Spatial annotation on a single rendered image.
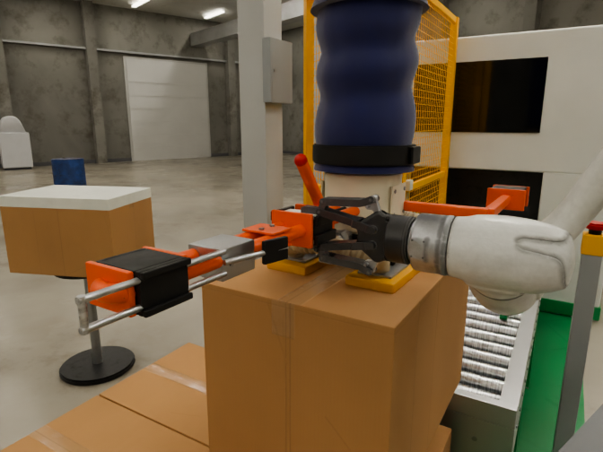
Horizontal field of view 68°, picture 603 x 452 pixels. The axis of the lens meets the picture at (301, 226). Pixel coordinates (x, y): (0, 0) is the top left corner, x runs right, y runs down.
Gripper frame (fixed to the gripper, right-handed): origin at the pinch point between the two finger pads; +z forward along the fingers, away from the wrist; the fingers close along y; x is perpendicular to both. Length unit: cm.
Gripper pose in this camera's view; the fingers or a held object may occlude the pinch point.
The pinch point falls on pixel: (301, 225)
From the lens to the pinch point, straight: 79.7
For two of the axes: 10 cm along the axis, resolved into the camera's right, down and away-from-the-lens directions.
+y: 0.0, 9.7, 2.3
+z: -8.6, -1.1, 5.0
